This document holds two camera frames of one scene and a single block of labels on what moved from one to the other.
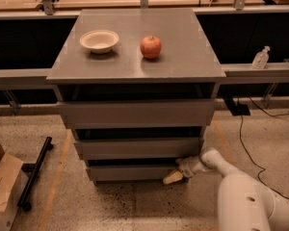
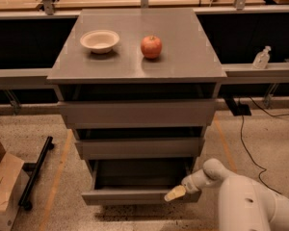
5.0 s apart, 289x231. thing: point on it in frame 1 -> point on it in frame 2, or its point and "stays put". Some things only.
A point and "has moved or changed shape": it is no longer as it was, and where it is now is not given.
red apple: x=150 y=46 stays put
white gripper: x=187 y=167 -> x=190 y=184
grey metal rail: x=243 y=74 stays put
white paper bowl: x=99 y=40 stays put
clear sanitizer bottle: x=260 y=60 stays put
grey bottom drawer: x=130 y=172 has moved or changed shape
